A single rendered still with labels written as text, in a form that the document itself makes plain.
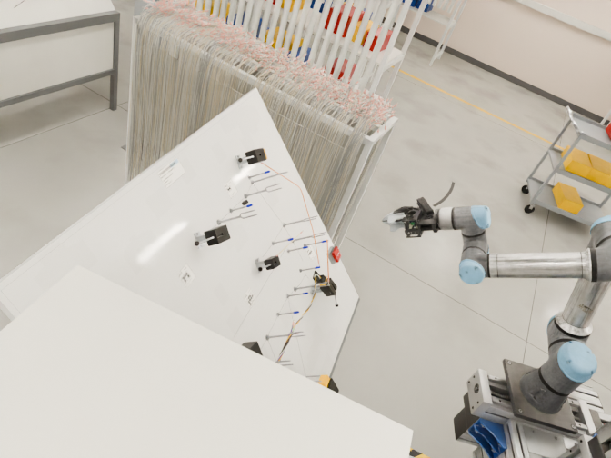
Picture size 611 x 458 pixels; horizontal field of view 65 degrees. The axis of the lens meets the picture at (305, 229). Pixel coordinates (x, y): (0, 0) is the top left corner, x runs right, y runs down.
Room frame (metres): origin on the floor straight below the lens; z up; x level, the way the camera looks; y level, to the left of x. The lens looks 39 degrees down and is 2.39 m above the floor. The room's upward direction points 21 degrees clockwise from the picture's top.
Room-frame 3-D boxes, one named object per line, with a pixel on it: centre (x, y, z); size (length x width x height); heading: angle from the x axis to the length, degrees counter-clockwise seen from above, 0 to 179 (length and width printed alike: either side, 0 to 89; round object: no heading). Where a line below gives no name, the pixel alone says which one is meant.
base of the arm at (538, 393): (1.14, -0.96, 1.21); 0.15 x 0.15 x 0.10
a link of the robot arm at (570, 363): (1.15, -0.96, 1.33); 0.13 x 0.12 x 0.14; 172
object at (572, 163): (4.76, -2.45, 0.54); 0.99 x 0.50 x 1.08; 86
